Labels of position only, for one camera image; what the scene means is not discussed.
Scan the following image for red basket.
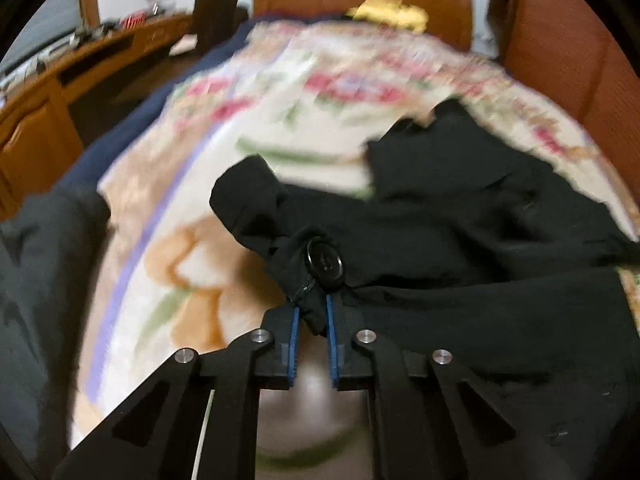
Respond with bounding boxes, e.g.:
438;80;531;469
119;10;146;29

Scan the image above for floral bed blanket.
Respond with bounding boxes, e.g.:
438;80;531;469
73;21;639;448

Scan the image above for wooden desk cabinet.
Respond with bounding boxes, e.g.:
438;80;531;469
1;13;192;219

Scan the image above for dark grey folded garment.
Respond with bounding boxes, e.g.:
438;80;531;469
1;186;111;478

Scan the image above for yellow plush toy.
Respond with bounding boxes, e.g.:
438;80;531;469
345;0;430;34

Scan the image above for black double-breasted coat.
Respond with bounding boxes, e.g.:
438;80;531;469
209;100;639;479

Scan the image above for navy blue bed sheet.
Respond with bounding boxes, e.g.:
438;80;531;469
54;19;262;191

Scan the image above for wooden louvered wardrobe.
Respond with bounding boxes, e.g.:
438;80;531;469
494;0;640;156

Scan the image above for dark wooden chair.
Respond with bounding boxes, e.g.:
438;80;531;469
191;0;248;55

